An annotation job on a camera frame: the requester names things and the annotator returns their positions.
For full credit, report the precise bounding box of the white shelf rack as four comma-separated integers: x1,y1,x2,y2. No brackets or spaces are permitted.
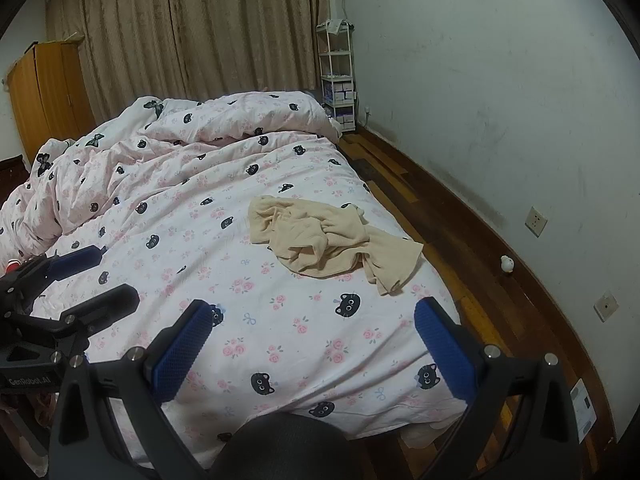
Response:
315,19,358,133

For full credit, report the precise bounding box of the beige knit garment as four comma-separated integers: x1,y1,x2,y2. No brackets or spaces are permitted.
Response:
248,196,425,297

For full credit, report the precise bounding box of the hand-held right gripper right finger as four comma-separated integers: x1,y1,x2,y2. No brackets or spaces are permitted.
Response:
413,296,588,480

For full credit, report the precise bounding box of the white paper card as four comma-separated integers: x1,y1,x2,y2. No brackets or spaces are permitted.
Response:
570,379,598,445

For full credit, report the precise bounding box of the dark rounded object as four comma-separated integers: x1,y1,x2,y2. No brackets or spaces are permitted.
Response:
212,412,378,480

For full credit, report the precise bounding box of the wall socket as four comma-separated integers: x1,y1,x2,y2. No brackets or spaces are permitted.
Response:
593,291,620,322
525,206,548,237

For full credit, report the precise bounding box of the stack of small boxes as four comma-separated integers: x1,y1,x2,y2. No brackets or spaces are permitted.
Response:
322,80,356,126

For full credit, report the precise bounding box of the dark wooden furniture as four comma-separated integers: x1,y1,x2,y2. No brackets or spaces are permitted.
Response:
0,157,30,207

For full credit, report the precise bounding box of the cat print bed sheet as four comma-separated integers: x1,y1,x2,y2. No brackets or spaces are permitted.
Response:
0,130,468,466

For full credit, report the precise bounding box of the beige curtain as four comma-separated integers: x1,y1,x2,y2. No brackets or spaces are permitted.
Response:
45,0,332,126

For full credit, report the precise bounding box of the wooden wardrobe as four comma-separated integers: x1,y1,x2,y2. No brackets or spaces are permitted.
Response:
6,42,97,166

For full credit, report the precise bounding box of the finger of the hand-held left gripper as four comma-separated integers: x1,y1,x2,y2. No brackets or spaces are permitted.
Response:
60,284,141,337
0,245,107,318

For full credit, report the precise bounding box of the cat print pink quilt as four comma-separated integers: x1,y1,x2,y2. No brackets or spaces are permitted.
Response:
0,91,343,261

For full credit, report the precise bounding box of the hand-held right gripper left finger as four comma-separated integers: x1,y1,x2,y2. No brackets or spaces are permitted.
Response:
47,299,223,480

